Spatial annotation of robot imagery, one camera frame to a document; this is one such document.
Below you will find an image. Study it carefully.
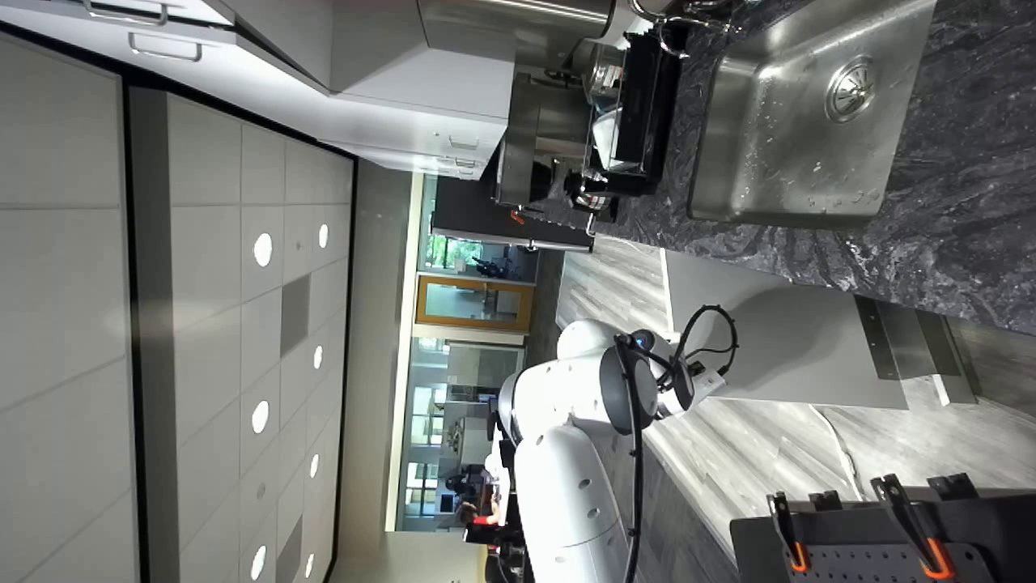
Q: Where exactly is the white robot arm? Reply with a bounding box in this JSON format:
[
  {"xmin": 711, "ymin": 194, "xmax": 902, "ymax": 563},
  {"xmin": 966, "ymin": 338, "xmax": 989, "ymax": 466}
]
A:
[{"xmin": 502, "ymin": 320, "xmax": 729, "ymax": 583}]

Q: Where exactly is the wooden framed door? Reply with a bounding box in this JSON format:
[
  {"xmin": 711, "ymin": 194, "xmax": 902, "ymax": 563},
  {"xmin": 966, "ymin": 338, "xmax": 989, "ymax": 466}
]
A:
[{"xmin": 416, "ymin": 276, "xmax": 533, "ymax": 333}]

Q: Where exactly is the black dish rack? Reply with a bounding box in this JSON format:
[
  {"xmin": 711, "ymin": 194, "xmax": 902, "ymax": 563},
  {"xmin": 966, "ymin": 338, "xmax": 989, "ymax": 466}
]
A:
[{"xmin": 594, "ymin": 28, "xmax": 681, "ymax": 194}]

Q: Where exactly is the chrome sink faucet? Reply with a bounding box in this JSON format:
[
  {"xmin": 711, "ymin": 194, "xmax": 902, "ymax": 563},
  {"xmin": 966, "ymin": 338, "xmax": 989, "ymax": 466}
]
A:
[{"xmin": 628, "ymin": 0, "xmax": 741, "ymax": 60}]

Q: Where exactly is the stainless steel sink basin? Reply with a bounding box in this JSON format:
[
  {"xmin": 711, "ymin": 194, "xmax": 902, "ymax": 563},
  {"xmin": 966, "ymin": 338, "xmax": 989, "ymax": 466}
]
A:
[{"xmin": 690, "ymin": 0, "xmax": 937, "ymax": 227}]

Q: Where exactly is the orange black clamp left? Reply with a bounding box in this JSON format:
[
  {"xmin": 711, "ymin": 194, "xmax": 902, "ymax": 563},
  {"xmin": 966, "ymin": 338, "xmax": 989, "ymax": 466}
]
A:
[{"xmin": 766, "ymin": 492, "xmax": 809, "ymax": 574}]

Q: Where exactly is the orange black clamp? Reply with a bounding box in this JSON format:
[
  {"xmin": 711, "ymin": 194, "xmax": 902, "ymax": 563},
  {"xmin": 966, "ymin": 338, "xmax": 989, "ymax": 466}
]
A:
[
  {"xmin": 871, "ymin": 471, "xmax": 956, "ymax": 583},
  {"xmin": 766, "ymin": 492, "xmax": 809, "ymax": 574}
]

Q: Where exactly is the orange black clamp right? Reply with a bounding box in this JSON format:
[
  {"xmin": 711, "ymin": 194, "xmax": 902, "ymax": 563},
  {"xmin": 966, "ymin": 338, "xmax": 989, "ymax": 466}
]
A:
[{"xmin": 871, "ymin": 471, "xmax": 956, "ymax": 583}]

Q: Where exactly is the white upper wall cabinet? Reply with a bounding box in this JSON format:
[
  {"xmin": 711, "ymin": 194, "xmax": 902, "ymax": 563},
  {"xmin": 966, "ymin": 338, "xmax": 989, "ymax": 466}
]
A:
[{"xmin": 0, "ymin": 0, "xmax": 514, "ymax": 180}]

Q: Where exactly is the white cable on floor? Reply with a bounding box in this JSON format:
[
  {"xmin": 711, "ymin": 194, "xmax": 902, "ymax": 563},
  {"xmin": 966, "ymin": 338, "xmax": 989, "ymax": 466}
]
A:
[{"xmin": 812, "ymin": 400, "xmax": 869, "ymax": 505}]

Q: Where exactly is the upper cabinet metal handle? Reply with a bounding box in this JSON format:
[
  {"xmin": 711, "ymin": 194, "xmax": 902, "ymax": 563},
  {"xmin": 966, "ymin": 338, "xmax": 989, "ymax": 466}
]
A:
[{"xmin": 125, "ymin": 33, "xmax": 204, "ymax": 60}]

